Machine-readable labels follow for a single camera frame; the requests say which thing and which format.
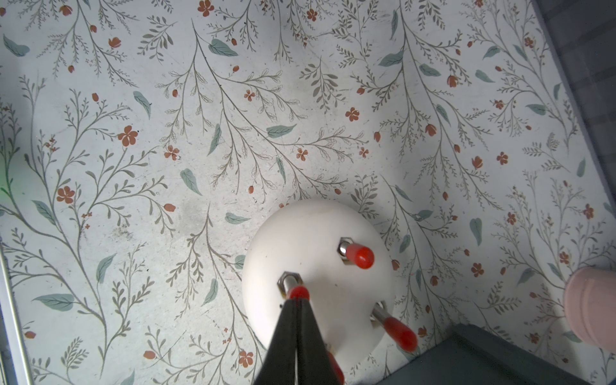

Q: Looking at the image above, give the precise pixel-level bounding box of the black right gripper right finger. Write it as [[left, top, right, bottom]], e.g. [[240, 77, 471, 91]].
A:
[[296, 298, 340, 385]]

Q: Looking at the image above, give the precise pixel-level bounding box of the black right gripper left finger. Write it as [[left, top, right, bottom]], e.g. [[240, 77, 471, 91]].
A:
[[253, 299, 299, 385]]

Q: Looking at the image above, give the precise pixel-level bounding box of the white dome with screws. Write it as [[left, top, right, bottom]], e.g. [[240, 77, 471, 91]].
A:
[[242, 199, 395, 372]]

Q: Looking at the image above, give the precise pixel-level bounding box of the grey plastic bin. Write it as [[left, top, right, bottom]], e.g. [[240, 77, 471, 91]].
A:
[[380, 324, 586, 384]]

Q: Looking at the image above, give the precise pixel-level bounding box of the pink pen cup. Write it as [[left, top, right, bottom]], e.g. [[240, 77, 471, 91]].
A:
[[564, 267, 615, 354]]

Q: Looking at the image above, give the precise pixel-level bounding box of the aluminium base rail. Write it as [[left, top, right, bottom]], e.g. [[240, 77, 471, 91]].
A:
[[1, 253, 35, 385]]

